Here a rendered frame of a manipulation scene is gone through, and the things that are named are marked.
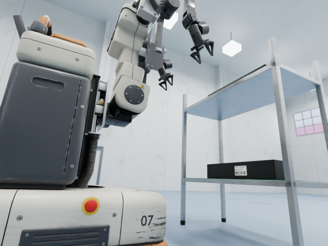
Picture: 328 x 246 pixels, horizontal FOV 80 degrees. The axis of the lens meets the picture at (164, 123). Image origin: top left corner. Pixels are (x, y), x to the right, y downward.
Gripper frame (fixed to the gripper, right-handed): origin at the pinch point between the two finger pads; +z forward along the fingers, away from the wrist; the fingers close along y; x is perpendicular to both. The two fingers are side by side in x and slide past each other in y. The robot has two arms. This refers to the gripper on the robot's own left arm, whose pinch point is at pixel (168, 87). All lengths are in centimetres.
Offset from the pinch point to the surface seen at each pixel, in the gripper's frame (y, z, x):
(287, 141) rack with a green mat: -64, 57, -6
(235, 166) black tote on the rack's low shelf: -19, 70, -11
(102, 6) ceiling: 397, -409, -153
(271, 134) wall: 529, 223, -797
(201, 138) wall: 498, 94, -374
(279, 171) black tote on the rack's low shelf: -47, 75, -15
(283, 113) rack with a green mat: -64, 45, -12
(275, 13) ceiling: 187, -184, -581
